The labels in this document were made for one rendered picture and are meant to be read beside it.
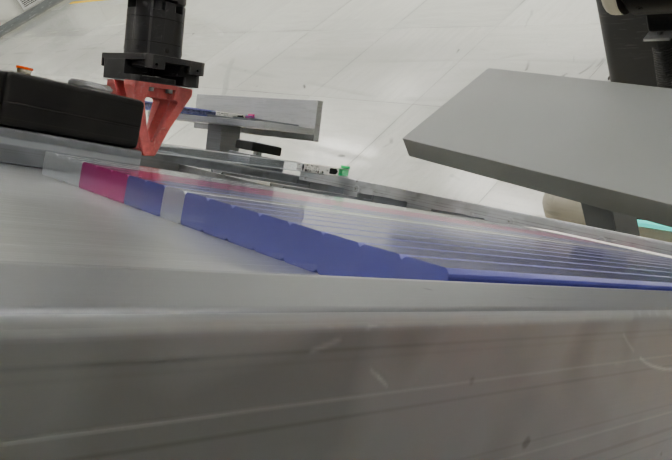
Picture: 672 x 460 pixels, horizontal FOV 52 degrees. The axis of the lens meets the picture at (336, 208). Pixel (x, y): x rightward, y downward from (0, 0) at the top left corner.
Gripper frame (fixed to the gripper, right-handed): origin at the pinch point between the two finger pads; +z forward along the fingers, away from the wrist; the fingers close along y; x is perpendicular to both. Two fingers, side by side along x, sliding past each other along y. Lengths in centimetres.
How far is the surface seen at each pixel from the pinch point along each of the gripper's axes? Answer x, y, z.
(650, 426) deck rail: -19, 60, 1
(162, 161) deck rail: 6.7, -7.9, 2.1
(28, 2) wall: 246, -747, -98
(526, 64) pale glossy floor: 190, -76, -35
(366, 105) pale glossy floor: 165, -130, -14
